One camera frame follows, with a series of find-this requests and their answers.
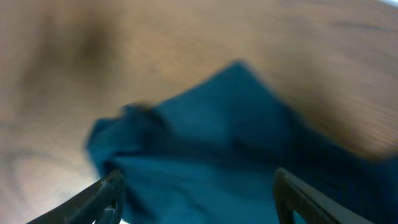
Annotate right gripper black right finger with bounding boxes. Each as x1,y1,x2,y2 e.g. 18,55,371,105
273,168,373,224

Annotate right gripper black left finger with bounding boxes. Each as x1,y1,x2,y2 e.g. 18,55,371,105
28,170,125,224

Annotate dark navy shorts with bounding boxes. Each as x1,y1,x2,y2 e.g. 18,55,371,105
86,62,397,223

